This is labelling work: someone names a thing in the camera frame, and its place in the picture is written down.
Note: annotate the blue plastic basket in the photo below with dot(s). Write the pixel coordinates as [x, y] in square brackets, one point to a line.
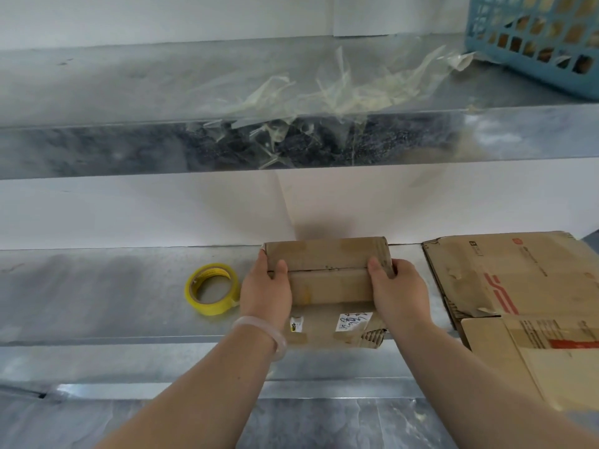
[580, 88]

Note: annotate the pile of clear tape scraps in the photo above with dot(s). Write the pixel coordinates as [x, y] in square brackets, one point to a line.
[365, 100]

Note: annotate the yellow tape roll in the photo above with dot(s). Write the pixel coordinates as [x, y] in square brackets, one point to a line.
[192, 294]

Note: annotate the person's left forearm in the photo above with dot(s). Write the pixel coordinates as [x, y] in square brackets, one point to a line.
[196, 397]

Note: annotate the person's right forearm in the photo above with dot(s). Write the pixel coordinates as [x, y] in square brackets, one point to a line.
[477, 397]

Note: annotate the person's left hand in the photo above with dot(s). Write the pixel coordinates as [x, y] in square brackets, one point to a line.
[266, 299]

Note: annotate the small labelled cardboard box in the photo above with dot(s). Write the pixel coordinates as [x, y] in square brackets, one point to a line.
[327, 252]

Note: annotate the person's right hand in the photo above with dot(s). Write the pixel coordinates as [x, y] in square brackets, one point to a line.
[402, 303]

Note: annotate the pile of assorted small items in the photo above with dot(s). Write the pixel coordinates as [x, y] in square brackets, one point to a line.
[538, 28]

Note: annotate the large red-printed cardboard box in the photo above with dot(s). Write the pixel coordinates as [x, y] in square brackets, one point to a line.
[524, 261]

